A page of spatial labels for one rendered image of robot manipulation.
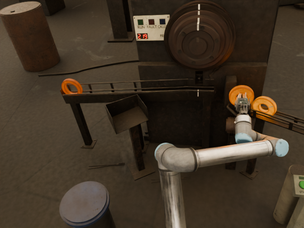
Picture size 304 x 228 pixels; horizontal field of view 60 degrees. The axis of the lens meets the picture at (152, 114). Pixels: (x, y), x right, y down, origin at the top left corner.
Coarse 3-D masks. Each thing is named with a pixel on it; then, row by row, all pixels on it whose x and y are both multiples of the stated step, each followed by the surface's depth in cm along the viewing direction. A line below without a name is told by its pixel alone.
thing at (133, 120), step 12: (132, 96) 203; (108, 108) 200; (120, 108) 205; (132, 108) 209; (144, 108) 196; (120, 120) 201; (132, 120) 198; (144, 120) 196; (120, 132) 191; (132, 132) 206; (132, 144) 219; (132, 168) 239; (144, 168) 236
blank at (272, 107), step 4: (260, 96) 178; (264, 96) 176; (256, 100) 178; (260, 100) 177; (264, 100) 174; (268, 100) 172; (272, 100) 173; (252, 104) 183; (256, 104) 180; (260, 104) 181; (268, 104) 174; (272, 104) 172; (256, 108) 182; (260, 108) 181; (268, 108) 176; (272, 108) 173; (276, 108) 174; (256, 112) 184; (264, 112) 179; (268, 112) 177; (272, 112) 175
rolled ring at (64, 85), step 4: (64, 80) 226; (68, 80) 223; (72, 80) 223; (64, 84) 226; (72, 84) 224; (76, 84) 223; (64, 88) 229; (80, 88) 226; (64, 92) 233; (68, 92) 232; (72, 92) 235; (80, 92) 228
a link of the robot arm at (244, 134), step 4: (236, 124) 154; (240, 124) 151; (244, 124) 150; (248, 124) 150; (236, 128) 152; (240, 128) 150; (244, 128) 149; (248, 128) 149; (236, 132) 151; (240, 132) 148; (244, 132) 147; (248, 132) 148; (252, 132) 149; (236, 136) 150; (240, 136) 147; (244, 136) 146; (248, 136) 146; (252, 136) 148; (236, 140) 149; (240, 140) 147; (244, 140) 146; (248, 140) 146; (252, 140) 148
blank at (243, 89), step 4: (236, 88) 167; (240, 88) 166; (244, 88) 165; (248, 88) 166; (232, 92) 169; (236, 92) 168; (240, 92) 168; (244, 92) 167; (248, 92) 167; (252, 92) 166; (232, 96) 171; (236, 96) 170; (248, 96) 168; (252, 96) 168; (232, 100) 173; (248, 100) 170; (252, 100) 170
